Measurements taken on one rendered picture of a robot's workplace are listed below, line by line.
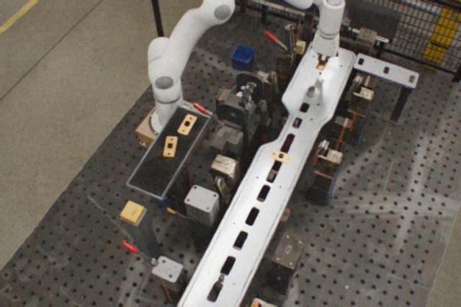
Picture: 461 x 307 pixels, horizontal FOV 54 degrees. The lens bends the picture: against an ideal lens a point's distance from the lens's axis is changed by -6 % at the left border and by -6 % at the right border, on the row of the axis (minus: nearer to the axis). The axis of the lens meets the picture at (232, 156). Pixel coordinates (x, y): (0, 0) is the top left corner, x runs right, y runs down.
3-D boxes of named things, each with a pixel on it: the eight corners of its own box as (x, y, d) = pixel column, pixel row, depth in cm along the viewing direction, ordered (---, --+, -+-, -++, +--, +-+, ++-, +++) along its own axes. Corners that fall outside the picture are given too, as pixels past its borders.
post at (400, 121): (403, 127, 226) (420, 89, 202) (382, 119, 229) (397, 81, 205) (405, 117, 229) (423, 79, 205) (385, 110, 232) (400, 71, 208)
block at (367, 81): (361, 128, 226) (373, 91, 203) (339, 120, 229) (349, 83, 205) (366, 114, 231) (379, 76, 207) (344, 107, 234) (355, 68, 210)
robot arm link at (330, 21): (315, 18, 184) (321, 34, 179) (320, -8, 173) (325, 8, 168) (336, 17, 185) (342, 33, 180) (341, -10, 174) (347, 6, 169)
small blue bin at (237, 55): (247, 75, 245) (248, 63, 238) (230, 69, 248) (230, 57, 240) (256, 60, 250) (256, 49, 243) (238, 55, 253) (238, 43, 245)
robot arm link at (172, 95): (154, 105, 198) (146, 65, 178) (153, 73, 208) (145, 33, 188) (183, 102, 199) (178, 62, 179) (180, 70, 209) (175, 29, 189)
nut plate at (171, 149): (173, 157, 165) (173, 155, 164) (163, 156, 165) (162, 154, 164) (177, 137, 169) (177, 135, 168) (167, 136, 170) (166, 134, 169)
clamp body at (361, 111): (357, 150, 220) (374, 104, 190) (333, 142, 223) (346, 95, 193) (362, 136, 224) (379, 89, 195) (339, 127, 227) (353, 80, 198)
